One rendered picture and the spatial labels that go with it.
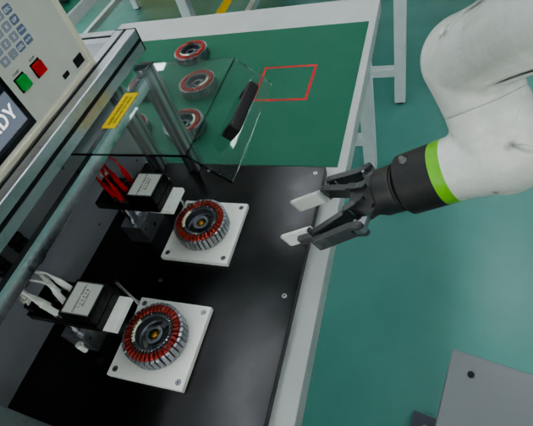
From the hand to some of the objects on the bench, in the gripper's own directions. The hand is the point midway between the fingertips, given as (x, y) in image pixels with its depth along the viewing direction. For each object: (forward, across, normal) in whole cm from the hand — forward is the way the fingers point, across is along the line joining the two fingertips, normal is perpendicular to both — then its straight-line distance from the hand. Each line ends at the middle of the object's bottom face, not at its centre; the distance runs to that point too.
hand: (302, 219), depth 79 cm
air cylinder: (+35, 0, +12) cm, 37 cm away
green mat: (+44, +52, +14) cm, 70 cm away
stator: (+22, 0, +6) cm, 23 cm away
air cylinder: (+35, -24, +12) cm, 44 cm away
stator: (+50, +69, +19) cm, 88 cm away
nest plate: (+23, 0, +5) cm, 23 cm away
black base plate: (+25, -12, +4) cm, 28 cm away
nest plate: (+23, -24, +5) cm, 34 cm away
